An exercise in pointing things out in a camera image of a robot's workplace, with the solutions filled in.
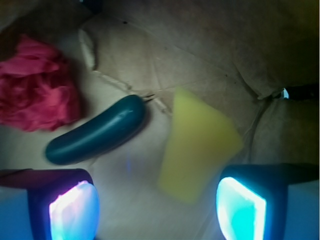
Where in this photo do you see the crumpled red paper ball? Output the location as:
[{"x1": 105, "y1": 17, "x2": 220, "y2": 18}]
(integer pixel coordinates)
[{"x1": 0, "y1": 34, "x2": 81, "y2": 132}]

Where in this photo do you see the yellow green sponge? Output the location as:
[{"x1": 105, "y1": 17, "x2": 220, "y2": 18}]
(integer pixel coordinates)
[{"x1": 157, "y1": 87, "x2": 244, "y2": 204}]

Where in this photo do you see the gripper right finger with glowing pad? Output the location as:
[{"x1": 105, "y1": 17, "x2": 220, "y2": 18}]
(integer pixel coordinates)
[{"x1": 215, "y1": 163, "x2": 320, "y2": 240}]

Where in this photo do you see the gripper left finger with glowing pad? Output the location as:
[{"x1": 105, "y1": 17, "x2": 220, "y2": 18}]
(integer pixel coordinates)
[{"x1": 0, "y1": 168, "x2": 100, "y2": 240}]

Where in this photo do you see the dark green toy cucumber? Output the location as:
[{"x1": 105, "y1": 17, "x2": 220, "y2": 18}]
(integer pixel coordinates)
[{"x1": 45, "y1": 95, "x2": 147, "y2": 165}]

